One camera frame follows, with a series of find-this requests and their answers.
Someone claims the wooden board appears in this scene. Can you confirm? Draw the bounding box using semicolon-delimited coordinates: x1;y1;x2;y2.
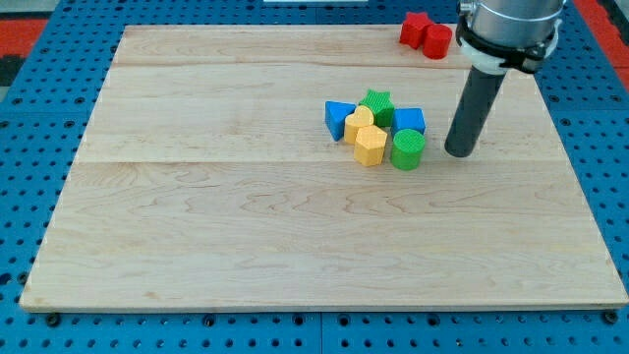
20;26;628;313

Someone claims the green star block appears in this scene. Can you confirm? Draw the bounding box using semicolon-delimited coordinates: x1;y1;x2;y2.
359;88;395;127

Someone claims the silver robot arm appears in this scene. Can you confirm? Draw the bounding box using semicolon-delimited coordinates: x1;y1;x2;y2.
456;0;566;76

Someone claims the yellow heart block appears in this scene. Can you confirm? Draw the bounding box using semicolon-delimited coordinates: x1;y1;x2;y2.
344;105;374;145

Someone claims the red cylinder block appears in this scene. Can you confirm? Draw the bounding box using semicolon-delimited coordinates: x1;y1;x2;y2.
423;24;453;59

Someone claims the yellow pentagon block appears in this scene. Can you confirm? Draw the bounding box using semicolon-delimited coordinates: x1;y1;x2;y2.
354;125;387;166

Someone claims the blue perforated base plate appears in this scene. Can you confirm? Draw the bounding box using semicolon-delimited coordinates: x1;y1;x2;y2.
1;0;628;353

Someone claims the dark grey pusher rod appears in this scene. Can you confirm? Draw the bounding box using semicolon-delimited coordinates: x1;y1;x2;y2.
444;67;505;157

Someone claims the green cylinder block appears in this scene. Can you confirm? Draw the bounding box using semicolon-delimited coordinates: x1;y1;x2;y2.
390;129;426;170

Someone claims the blue triangle block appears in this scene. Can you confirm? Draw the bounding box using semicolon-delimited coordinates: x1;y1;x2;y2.
324;101;356;142

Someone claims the blue cube block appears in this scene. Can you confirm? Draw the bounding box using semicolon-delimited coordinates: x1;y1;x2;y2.
390;107;427;136

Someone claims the red star block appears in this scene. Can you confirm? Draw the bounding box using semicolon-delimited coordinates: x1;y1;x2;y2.
399;12;433;49

